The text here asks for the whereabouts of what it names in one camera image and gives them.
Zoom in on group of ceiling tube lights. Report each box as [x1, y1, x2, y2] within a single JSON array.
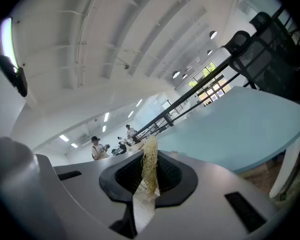
[[59, 98, 144, 149]]

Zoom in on white table leg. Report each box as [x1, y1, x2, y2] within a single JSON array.
[[268, 133, 300, 199]]

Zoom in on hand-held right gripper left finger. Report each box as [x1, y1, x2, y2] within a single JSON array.
[[34, 149, 146, 240]]

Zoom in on group of round pendant lamps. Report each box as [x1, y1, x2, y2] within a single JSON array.
[[171, 30, 219, 80]]

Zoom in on large glass window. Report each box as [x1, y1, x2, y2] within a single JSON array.
[[187, 61, 232, 108]]

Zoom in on black mesh office chair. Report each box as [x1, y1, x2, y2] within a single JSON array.
[[249, 11, 300, 67], [221, 29, 300, 100]]

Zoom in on yellow sponge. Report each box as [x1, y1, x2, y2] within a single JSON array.
[[140, 135, 159, 198]]

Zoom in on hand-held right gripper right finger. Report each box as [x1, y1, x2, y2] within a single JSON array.
[[139, 149, 279, 240]]

